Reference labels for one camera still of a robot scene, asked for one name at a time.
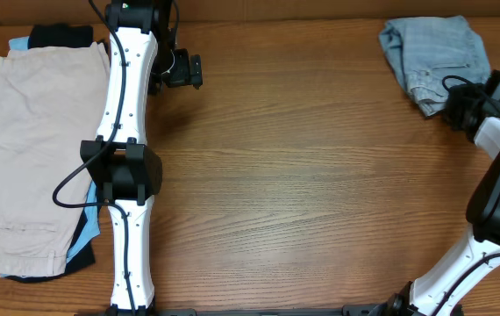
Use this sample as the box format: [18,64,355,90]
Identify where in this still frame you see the light blue denim shorts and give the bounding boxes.
[378,16,491,118]

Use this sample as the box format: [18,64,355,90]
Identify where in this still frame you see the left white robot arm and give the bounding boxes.
[80,0,204,315]

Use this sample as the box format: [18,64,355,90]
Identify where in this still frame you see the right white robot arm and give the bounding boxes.
[359,70,500,316]

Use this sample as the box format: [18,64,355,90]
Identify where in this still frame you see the black folded garment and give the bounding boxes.
[0,24,116,284]

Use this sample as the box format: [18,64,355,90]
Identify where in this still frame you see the beige folded shorts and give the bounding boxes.
[0,42,115,278]

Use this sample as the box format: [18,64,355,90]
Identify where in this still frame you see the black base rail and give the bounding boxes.
[74,302,465,316]

